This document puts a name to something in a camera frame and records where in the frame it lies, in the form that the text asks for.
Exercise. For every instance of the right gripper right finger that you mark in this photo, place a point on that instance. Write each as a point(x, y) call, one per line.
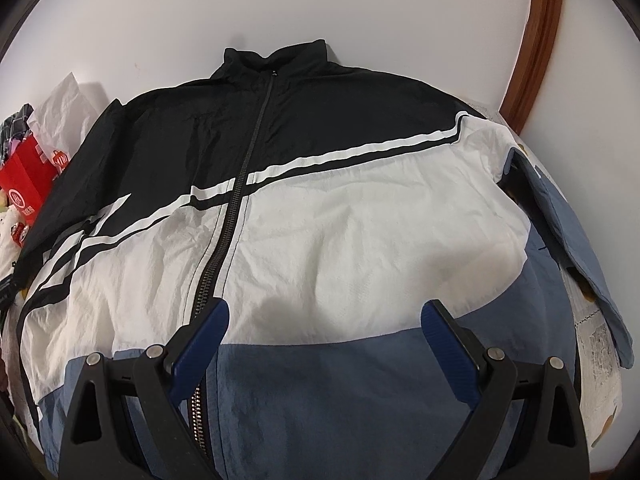
point(549, 440)

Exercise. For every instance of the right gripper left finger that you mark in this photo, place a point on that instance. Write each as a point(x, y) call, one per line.
point(125, 414)

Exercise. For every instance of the black white blue jacket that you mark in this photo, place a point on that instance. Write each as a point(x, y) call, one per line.
point(325, 219)

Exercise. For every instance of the fruit print newspaper tablecloth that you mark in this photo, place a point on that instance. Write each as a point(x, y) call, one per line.
point(595, 359)

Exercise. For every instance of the red paper shopping bag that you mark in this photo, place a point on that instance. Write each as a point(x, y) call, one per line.
point(27, 177)

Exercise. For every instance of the white plastic Miniso bag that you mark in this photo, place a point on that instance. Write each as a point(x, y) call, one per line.
point(61, 122)

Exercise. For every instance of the plaid cloth in bag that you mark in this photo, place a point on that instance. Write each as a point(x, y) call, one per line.
point(14, 130)

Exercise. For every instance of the brown wooden door frame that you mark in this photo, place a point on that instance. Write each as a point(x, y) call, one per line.
point(532, 62)

